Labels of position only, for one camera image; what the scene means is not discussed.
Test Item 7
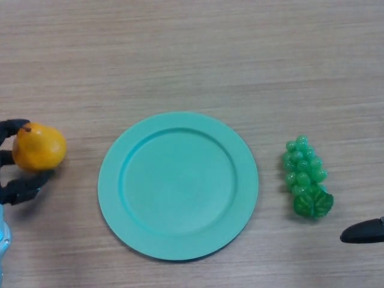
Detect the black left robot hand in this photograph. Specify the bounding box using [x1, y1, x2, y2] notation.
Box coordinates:
[0, 119, 56, 206]

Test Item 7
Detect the yellow pear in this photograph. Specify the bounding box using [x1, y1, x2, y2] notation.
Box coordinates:
[11, 122, 67, 173]

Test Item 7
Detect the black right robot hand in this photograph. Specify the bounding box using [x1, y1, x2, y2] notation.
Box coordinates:
[340, 215, 384, 244]

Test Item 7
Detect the green grape bunch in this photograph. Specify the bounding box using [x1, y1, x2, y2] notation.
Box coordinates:
[281, 134, 335, 221]

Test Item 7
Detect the green round plate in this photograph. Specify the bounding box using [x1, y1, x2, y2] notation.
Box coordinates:
[98, 112, 259, 262]

